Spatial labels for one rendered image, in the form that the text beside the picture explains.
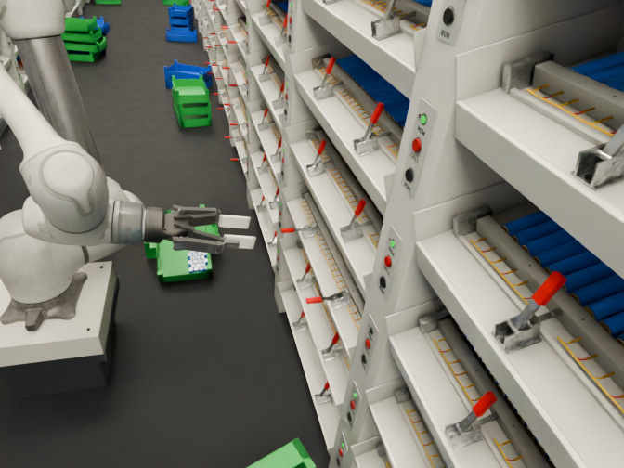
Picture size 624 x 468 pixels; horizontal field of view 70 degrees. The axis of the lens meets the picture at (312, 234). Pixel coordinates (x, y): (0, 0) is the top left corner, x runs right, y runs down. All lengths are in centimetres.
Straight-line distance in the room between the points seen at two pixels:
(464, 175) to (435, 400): 31
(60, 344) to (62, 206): 63
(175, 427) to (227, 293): 55
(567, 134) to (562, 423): 26
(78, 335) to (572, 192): 119
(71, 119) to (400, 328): 95
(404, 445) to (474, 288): 38
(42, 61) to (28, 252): 45
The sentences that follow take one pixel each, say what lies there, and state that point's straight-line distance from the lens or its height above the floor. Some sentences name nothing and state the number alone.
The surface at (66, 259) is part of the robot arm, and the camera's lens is 132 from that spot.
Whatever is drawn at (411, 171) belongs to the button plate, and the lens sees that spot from 60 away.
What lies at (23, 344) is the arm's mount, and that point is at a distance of 137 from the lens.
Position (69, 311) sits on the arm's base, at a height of 29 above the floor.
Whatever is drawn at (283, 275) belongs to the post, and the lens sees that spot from 155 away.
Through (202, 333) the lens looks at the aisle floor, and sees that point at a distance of 162.
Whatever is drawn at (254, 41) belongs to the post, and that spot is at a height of 78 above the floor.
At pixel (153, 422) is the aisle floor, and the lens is 145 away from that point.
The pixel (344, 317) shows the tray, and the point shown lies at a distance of 100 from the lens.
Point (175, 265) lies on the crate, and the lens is 185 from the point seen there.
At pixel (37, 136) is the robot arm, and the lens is 87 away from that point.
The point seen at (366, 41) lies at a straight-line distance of 76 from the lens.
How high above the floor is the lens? 123
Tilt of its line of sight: 37 degrees down
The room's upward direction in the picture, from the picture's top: 6 degrees clockwise
